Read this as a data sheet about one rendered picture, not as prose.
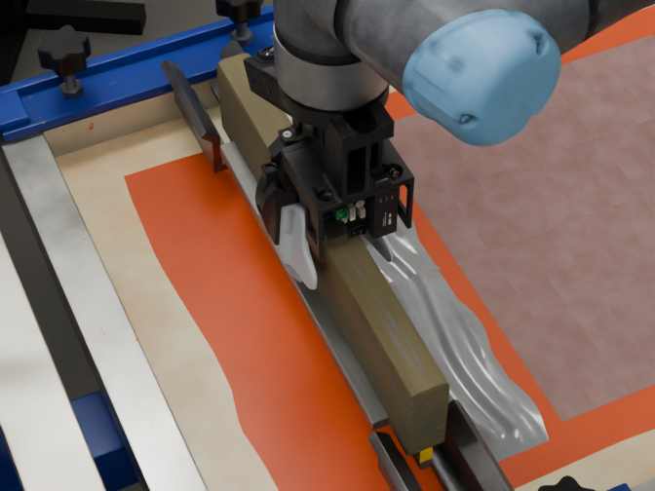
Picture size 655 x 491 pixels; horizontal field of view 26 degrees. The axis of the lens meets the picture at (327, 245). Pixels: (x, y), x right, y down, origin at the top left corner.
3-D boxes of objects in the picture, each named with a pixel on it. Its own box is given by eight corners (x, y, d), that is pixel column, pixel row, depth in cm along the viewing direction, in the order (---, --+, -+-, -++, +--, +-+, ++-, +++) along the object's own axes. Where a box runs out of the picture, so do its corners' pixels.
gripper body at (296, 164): (314, 269, 96) (312, 145, 87) (265, 183, 101) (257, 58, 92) (414, 233, 98) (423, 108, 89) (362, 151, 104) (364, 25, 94)
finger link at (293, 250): (290, 332, 104) (307, 246, 97) (259, 276, 107) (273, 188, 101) (328, 322, 105) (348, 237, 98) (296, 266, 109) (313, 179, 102)
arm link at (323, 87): (253, 5, 89) (371, -30, 91) (257, 59, 93) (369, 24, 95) (302, 81, 85) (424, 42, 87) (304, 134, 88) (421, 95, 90)
